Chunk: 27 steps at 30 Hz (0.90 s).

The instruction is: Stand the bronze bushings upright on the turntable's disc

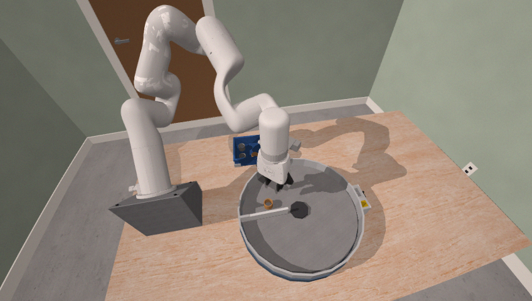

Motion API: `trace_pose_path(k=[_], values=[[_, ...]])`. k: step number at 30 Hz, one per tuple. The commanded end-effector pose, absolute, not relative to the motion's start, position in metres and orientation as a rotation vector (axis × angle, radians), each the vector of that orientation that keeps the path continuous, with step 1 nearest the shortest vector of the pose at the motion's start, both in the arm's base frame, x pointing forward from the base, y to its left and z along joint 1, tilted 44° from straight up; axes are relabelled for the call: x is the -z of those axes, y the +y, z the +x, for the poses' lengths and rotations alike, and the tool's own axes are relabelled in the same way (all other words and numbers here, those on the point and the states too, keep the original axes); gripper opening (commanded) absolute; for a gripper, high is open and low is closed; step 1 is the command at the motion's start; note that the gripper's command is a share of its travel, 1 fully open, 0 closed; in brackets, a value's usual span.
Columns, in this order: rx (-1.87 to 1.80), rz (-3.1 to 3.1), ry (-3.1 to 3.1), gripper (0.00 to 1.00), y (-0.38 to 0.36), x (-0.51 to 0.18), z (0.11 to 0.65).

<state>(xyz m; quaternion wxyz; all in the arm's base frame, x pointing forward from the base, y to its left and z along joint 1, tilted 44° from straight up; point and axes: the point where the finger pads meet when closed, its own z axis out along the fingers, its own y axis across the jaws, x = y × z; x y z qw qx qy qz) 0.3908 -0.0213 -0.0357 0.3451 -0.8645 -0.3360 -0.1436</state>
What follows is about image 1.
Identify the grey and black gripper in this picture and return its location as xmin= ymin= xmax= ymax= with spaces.
xmin=256 ymin=149 xmax=294 ymax=191

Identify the blue plastic crate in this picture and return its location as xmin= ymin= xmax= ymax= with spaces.
xmin=233 ymin=135 xmax=260 ymax=166

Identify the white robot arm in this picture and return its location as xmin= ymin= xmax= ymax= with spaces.
xmin=121 ymin=5 xmax=301 ymax=199

